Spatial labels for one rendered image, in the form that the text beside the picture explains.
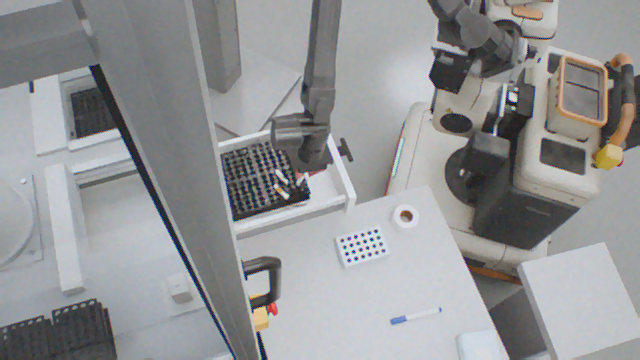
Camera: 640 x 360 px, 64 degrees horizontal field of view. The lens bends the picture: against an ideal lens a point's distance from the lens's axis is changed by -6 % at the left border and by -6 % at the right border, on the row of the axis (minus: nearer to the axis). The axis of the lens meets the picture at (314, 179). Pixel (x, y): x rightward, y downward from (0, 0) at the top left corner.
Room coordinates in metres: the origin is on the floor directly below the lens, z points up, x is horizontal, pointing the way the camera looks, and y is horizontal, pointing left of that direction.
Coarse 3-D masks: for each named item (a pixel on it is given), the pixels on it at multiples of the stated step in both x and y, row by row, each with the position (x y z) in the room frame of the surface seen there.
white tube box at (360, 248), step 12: (372, 228) 0.55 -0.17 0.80; (336, 240) 0.51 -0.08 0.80; (348, 240) 0.52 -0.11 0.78; (360, 240) 0.52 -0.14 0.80; (372, 240) 0.53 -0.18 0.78; (384, 240) 0.53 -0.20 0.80; (348, 252) 0.48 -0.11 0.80; (360, 252) 0.48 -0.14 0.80; (372, 252) 0.49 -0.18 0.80; (384, 252) 0.50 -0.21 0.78; (348, 264) 0.45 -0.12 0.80; (360, 264) 0.46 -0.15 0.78
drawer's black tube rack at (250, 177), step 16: (256, 144) 0.70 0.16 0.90; (224, 160) 0.64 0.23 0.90; (240, 160) 0.67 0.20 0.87; (256, 160) 0.66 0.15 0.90; (272, 160) 0.66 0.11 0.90; (288, 160) 0.67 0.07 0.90; (240, 176) 0.62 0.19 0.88; (256, 176) 0.61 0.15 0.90; (272, 176) 0.63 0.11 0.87; (288, 176) 0.62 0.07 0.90; (240, 192) 0.56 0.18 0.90; (256, 192) 0.57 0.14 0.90; (272, 192) 0.57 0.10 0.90; (288, 192) 0.58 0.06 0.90; (304, 192) 0.60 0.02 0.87; (240, 208) 0.52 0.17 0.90; (256, 208) 0.52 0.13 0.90; (272, 208) 0.54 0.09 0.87
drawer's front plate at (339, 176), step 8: (328, 144) 0.72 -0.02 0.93; (336, 152) 0.70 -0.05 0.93; (336, 160) 0.67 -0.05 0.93; (328, 168) 0.69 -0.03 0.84; (336, 168) 0.66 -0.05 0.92; (344, 168) 0.65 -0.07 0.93; (336, 176) 0.65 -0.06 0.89; (344, 176) 0.63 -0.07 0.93; (336, 184) 0.64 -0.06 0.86; (344, 184) 0.61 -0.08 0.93; (344, 192) 0.60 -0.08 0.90; (352, 192) 0.59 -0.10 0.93; (352, 200) 0.57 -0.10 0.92; (344, 208) 0.58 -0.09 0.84; (352, 208) 0.58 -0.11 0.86
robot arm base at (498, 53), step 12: (492, 36) 0.87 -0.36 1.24; (504, 36) 0.88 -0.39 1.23; (516, 36) 0.91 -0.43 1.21; (480, 48) 0.86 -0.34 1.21; (492, 48) 0.85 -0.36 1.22; (504, 48) 0.85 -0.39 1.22; (516, 48) 0.87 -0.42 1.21; (492, 60) 0.84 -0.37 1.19; (504, 60) 0.84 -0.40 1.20; (480, 72) 0.84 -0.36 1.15; (492, 72) 0.82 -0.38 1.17
